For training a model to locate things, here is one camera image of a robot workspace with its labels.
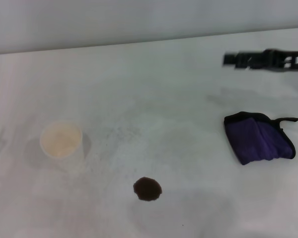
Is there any white paper cup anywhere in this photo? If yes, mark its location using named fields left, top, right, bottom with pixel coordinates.
left=39, top=120, right=85, bottom=175

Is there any purple rag with black edge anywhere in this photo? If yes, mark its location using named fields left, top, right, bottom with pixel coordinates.
left=223, top=111, right=298, bottom=166

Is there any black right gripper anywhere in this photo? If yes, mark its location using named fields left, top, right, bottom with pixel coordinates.
left=222, top=49, right=298, bottom=73

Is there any dark liquid stain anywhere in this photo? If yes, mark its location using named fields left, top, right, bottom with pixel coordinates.
left=133, top=177, right=163, bottom=202

